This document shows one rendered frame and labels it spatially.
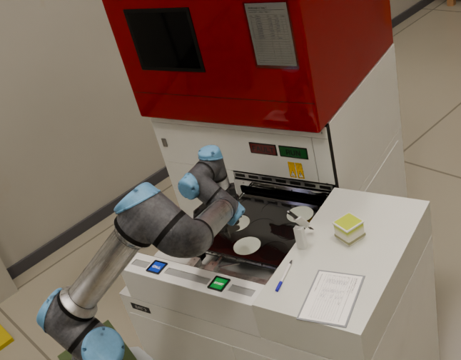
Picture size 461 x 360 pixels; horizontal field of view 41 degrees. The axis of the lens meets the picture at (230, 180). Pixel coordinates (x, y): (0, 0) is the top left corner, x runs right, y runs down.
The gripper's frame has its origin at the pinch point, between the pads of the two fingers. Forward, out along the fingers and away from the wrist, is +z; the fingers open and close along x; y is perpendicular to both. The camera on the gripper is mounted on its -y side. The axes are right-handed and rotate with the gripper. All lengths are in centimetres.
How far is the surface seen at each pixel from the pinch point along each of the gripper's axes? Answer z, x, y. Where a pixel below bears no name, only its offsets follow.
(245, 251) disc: 6.3, -3.3, 5.3
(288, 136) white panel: -20.1, 23.3, 29.0
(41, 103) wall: 3, 171, -108
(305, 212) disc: 6.4, 11.8, 29.0
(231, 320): 10.0, -31.3, -2.3
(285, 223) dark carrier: 6.4, 7.9, 20.9
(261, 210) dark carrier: 6.4, 19.0, 13.1
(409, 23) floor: 98, 396, 176
